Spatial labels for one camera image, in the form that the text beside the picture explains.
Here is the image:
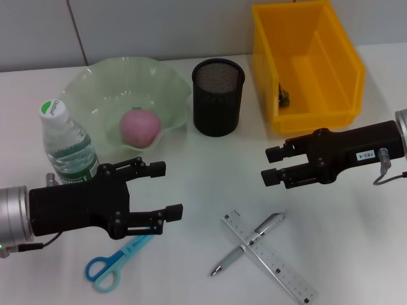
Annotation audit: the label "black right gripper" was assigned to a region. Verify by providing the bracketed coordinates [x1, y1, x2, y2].
[260, 119, 407, 190]

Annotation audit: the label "yellow plastic bin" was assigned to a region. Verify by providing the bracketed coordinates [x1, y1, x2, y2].
[251, 0, 366, 135]

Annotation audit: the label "pink peach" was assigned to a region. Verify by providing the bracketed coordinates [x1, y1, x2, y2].
[119, 107, 162, 149]

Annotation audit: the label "clear plastic ruler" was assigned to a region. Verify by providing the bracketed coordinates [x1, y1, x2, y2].
[220, 208, 319, 305]

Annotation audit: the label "green glass fruit plate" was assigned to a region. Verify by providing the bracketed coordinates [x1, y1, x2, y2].
[60, 56, 191, 159]

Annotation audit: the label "green plastic wrapper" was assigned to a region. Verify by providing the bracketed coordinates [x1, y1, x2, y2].
[277, 83, 291, 107]

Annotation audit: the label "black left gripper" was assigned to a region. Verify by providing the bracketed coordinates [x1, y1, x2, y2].
[28, 157, 184, 240]

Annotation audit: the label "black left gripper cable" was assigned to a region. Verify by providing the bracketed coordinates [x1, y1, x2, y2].
[0, 233, 63, 258]

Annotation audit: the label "silver pen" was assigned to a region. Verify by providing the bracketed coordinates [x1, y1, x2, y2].
[209, 212, 286, 277]

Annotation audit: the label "black mesh pen cup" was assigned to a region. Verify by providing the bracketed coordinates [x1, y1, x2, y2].
[191, 58, 246, 138]

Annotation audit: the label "blue scissors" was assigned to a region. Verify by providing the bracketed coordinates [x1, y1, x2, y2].
[84, 234, 155, 293]

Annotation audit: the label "clear green-label water bottle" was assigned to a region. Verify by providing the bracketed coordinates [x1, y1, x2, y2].
[39, 98, 100, 186]

